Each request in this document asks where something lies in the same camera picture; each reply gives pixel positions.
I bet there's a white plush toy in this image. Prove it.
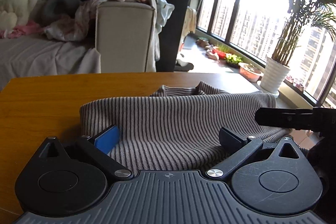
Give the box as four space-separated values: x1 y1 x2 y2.
1 0 38 31

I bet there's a pink basin on floor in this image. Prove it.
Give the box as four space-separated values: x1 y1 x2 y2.
239 62 264 83

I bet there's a striped grey knit garment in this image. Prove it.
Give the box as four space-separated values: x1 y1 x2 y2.
80 82 290 172

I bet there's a beige sofa armrest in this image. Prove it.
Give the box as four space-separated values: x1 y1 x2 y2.
95 1 156 73

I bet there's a potted palm plant white pot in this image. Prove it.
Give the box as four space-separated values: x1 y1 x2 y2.
260 0 335 94

